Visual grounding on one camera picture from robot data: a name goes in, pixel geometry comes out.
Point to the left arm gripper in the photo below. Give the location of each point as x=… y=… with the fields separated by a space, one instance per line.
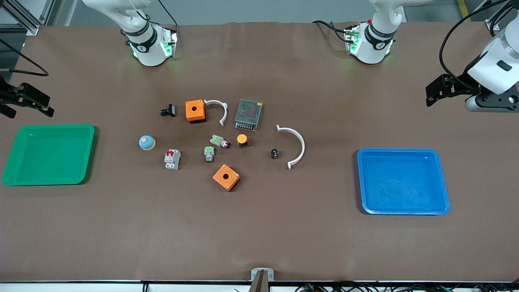
x=457 y=84

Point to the white red circuit breaker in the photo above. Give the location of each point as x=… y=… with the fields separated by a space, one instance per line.
x=172 y=159

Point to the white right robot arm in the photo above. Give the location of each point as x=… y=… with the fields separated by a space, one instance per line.
x=146 y=52

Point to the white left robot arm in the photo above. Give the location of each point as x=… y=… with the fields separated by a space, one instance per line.
x=375 y=52

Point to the green plastic tray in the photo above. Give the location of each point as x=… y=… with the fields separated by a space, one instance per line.
x=48 y=156

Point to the blue plastic tray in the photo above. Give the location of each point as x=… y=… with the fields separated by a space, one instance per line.
x=401 y=182

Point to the blue round dome button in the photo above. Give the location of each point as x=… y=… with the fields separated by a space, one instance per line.
x=146 y=142

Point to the small black clip part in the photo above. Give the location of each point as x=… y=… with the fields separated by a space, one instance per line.
x=169 y=110

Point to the large white curved clamp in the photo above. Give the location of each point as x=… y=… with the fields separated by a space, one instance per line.
x=303 y=146

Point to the orange button box upright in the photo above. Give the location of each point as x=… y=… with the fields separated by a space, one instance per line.
x=195 y=112

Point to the small white curved clamp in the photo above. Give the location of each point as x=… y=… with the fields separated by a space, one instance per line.
x=224 y=111

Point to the metal mesh power supply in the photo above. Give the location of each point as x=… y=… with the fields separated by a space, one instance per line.
x=248 y=114

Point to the orange button box tilted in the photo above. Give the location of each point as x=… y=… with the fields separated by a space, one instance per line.
x=226 y=177

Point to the orange cap push button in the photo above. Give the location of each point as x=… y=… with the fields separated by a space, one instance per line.
x=242 y=140

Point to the brown table mat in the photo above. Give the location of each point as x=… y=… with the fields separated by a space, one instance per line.
x=259 y=227

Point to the aluminium frame profile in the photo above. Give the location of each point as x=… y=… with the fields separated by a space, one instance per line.
x=30 y=25
x=491 y=24

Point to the green grey switch block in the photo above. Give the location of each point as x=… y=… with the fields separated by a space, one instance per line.
x=209 y=154

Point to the green red push switch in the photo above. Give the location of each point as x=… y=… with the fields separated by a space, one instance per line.
x=219 y=140

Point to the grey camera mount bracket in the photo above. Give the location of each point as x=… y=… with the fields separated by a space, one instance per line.
x=262 y=278

